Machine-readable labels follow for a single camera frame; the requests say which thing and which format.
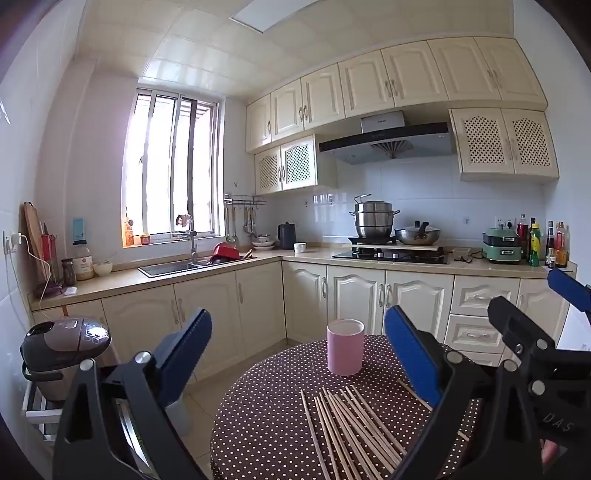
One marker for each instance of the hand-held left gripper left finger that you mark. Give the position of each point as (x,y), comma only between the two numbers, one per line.
(191,350)

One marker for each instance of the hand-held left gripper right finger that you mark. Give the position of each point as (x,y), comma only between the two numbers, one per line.
(411,355)

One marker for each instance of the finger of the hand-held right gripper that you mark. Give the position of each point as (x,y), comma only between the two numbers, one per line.
(570,288)
(508,318)

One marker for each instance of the pink cup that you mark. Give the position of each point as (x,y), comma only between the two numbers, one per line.
(344,350)

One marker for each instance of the pile of wooden chopsticks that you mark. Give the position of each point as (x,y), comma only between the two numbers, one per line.
(344,415)

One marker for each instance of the person's right hand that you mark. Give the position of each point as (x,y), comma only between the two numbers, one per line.
(550,452)

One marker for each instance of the cream cabinet drawer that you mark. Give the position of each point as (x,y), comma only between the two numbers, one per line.
(485,295)
(475,333)
(480,357)

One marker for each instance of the amber oil bottle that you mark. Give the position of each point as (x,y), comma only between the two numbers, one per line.
(561,247)

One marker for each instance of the dark sauce bottle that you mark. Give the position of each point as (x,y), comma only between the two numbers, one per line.
(550,244)

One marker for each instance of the green yellow bottle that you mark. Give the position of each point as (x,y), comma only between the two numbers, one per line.
(534,244)

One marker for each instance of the red sauce bottle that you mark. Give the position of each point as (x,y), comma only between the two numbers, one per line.
(522,235)

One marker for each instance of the green multi cooker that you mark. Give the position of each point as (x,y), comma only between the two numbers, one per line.
(503,247)

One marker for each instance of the small clear container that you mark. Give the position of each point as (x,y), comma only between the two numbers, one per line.
(461,254)

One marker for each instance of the cream base cabinets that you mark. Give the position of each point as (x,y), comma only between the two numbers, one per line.
(258,304)

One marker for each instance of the steel sink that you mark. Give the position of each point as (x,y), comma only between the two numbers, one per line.
(171,268)

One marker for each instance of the black gas stove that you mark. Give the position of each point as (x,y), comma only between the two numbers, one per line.
(392,257)

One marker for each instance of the brown polka dot tablecloth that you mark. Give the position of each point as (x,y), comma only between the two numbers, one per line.
(268,415)

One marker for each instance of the red plastic basin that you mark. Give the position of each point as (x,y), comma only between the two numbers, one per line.
(226,251)

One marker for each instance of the metal faucet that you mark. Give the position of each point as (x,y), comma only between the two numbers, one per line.
(193,244)

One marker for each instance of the long wooden board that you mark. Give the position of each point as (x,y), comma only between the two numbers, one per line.
(415,248)

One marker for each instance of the steel wok with lid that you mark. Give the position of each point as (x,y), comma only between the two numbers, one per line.
(418,235)

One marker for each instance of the small white bowl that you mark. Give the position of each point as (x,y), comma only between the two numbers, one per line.
(103,268)

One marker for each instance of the hanging ladle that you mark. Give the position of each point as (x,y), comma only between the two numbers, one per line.
(232,230)

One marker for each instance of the stack of white dishes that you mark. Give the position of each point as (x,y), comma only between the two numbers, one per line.
(264,244)

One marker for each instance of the orange bottle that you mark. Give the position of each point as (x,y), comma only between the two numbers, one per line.
(129,235)

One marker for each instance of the large white label jar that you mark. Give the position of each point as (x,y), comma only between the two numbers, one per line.
(84,265)

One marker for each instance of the hanging spatula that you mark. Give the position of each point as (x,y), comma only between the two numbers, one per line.
(250,224)

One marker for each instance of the steel steamer pot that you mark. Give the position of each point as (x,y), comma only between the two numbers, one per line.
(374,219)

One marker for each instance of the small dark jar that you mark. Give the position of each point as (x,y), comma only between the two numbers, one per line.
(69,272)

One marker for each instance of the black electric kettle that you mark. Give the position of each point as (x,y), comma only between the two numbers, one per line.
(286,236)

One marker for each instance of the small white cup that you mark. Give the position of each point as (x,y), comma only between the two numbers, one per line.
(300,248)

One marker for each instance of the red knife holder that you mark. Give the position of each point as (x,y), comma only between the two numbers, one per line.
(48,254)

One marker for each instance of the kitchen window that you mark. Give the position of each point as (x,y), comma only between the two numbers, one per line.
(157,161)

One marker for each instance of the wooden cutting board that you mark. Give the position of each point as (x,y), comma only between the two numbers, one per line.
(33,235)

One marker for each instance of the range hood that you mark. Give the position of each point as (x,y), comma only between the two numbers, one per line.
(388,143)

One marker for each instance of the ceiling light panel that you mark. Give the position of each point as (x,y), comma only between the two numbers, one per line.
(277,14)

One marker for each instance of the wall power outlets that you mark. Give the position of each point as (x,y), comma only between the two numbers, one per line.
(505,222)

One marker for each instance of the lattice door wall cabinet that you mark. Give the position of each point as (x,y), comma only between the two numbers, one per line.
(295,164)
(503,143)

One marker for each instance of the metal utensil rail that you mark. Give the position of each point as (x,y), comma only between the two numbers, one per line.
(244,199)

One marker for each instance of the blue wall holder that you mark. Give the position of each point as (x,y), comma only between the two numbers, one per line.
(78,230)

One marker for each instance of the white wall charger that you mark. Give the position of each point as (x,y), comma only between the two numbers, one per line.
(16,241)

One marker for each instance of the cream upper wall cabinets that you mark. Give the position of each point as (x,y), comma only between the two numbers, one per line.
(415,74)

